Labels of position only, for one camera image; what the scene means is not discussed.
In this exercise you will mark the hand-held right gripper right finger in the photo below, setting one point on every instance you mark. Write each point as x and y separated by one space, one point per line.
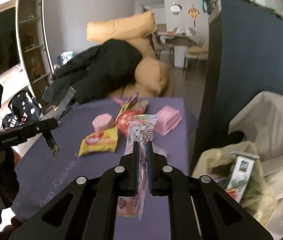
156 175

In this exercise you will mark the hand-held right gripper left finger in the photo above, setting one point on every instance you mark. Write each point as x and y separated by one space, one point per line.
129 170

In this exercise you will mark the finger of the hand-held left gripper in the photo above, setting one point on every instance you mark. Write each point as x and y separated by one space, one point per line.
41 128

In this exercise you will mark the pink white cartoon snack packet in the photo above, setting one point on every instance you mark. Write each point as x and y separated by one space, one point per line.
141 132

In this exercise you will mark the yellow snack packet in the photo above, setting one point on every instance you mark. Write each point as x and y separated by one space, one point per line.
99 141

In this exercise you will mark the yellow plastic bag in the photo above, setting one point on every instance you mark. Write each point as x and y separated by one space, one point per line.
211 160

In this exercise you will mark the dark bag with pink prints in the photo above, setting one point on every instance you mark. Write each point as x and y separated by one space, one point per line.
21 107

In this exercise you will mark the red paper cup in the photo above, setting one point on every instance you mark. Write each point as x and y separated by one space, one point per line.
122 123

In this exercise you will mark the purple mat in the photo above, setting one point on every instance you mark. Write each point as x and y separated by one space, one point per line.
81 170

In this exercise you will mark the pink octagonal container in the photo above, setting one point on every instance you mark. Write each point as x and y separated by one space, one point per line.
102 122

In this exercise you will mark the pink plastic basket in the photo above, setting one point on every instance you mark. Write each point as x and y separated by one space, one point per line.
167 121

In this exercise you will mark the white low cabinet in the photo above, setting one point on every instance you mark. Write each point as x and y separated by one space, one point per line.
9 73

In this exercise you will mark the colourful shiny bag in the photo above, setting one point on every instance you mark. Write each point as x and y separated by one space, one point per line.
65 57

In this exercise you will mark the white green packet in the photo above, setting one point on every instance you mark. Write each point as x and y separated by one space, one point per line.
241 172

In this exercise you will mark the white shelf unit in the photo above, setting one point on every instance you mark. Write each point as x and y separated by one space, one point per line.
31 42

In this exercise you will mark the black jacket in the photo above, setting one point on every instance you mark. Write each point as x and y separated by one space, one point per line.
106 65

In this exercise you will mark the rounded yellow cushion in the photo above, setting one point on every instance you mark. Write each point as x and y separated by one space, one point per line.
149 75

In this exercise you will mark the yellow cushions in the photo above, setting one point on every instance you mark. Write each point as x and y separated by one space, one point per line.
141 46

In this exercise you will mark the white cloth cover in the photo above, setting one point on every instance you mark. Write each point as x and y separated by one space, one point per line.
269 120

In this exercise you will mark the grey dining chair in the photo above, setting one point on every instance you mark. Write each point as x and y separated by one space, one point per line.
160 46

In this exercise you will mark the dining chair with yellow cushion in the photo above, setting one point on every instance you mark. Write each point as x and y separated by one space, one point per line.
194 52

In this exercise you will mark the dining table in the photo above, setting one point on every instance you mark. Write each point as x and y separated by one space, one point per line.
179 38

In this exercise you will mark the blue partition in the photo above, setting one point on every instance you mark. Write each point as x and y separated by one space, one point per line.
251 55

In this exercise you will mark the hanging lantern decoration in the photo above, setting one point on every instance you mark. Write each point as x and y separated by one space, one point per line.
192 12

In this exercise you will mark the teal black device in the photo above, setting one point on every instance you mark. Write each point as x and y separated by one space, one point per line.
207 3

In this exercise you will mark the panda wall clock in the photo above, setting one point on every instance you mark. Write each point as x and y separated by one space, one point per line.
176 8

